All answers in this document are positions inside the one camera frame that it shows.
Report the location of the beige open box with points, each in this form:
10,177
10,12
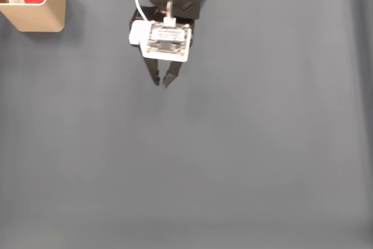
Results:
43,17

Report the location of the grey table mat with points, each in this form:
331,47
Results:
204,150

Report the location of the white camera circuit board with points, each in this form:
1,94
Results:
166,40

